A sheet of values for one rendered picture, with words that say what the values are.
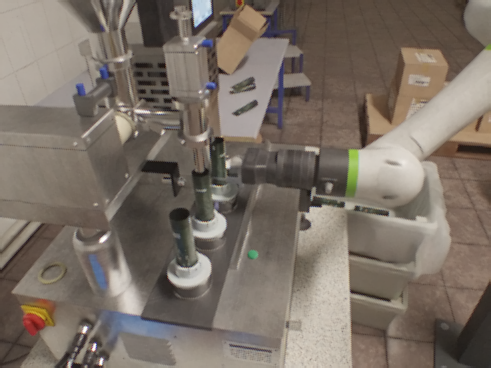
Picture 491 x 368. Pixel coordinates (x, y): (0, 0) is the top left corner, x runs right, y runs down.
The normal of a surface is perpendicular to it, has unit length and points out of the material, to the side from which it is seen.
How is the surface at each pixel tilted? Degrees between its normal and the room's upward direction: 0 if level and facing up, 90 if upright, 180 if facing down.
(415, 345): 0
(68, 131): 0
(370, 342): 0
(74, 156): 90
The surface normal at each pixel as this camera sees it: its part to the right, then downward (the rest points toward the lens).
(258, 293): -0.04, -0.81
